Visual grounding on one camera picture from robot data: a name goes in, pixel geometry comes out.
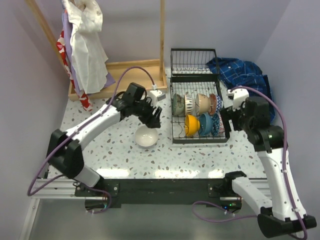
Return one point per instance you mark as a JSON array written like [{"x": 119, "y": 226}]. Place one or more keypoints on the black wire dish rack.
[{"x": 190, "y": 75}]

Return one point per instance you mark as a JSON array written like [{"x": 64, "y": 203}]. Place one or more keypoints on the white hanging shirt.
[{"x": 89, "y": 6}]

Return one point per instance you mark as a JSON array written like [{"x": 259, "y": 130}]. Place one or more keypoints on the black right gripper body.
[{"x": 240, "y": 122}]

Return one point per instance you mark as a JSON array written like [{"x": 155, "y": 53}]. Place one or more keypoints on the red white floral garment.
[{"x": 62, "y": 50}]

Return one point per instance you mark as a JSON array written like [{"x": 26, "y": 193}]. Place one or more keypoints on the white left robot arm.
[{"x": 65, "y": 150}]

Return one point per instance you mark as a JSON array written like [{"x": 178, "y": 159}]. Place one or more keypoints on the yellow rimmed bowl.
[{"x": 191, "y": 125}]

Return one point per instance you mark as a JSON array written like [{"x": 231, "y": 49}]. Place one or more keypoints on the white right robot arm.
[{"x": 282, "y": 213}]

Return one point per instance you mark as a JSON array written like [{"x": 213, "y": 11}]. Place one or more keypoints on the light green bowl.
[{"x": 178, "y": 105}]

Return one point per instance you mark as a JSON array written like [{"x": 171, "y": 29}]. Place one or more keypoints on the lavender hanging garment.
[{"x": 88, "y": 58}]

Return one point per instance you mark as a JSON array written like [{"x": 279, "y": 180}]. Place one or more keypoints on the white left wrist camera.
[{"x": 156, "y": 96}]

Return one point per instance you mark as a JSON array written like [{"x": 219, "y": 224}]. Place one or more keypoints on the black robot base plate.
[{"x": 184, "y": 191}]

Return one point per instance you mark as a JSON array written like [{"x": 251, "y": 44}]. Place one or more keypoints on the blue plaid shirt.
[{"x": 235, "y": 72}]

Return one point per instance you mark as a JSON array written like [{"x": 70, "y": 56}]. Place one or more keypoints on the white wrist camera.
[
  {"x": 238, "y": 96},
  {"x": 156, "y": 96}
]

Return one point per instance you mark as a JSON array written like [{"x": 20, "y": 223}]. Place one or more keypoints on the teal blue bowl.
[{"x": 206, "y": 124}]

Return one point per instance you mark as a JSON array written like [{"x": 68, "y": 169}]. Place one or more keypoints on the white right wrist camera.
[{"x": 238, "y": 96}]

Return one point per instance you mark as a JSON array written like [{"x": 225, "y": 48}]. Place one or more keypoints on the white black striped bowl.
[{"x": 189, "y": 104}]

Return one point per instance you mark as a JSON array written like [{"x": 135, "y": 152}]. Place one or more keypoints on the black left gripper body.
[{"x": 149, "y": 116}]

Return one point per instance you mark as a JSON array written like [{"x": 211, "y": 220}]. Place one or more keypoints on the red blue patterned bowl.
[{"x": 216, "y": 104}]

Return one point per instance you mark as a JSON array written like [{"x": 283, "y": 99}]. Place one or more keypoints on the blue triangle patterned bowl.
[{"x": 218, "y": 128}]

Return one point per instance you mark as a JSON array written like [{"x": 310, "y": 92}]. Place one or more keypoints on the cream beige bowl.
[{"x": 202, "y": 103}]

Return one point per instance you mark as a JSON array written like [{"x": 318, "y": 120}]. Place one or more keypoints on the plain white bowl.
[{"x": 146, "y": 137}]

